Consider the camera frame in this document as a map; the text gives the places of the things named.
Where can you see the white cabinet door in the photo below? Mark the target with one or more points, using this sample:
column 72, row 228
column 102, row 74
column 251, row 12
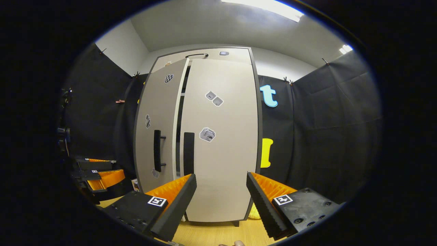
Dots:
column 160, row 109
column 225, row 153

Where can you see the small ceiling light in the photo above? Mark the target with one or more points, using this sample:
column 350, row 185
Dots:
column 345, row 49

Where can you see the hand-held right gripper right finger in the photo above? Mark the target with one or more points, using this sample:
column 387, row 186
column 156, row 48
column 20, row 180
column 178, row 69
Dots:
column 261, row 205

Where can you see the white cabinet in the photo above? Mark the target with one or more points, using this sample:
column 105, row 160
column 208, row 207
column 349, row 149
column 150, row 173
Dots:
column 259, row 136

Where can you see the small white box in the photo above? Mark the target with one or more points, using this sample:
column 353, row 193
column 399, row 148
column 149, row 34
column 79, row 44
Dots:
column 135, row 184

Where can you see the beige cabinet drawer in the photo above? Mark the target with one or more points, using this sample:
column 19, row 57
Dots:
column 239, row 54

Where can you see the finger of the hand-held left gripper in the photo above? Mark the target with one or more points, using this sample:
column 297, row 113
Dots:
column 92, row 175
column 95, row 165

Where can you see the black backdrop cloth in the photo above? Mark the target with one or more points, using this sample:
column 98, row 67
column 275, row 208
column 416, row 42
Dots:
column 324, row 136

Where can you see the yellow soft object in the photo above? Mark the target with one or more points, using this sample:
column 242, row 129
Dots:
column 254, row 213

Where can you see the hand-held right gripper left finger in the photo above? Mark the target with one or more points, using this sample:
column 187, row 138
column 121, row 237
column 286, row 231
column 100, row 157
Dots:
column 179, row 208

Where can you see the dark cloth clip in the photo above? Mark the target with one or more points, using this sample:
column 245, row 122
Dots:
column 286, row 80
column 325, row 61
column 136, row 73
column 102, row 51

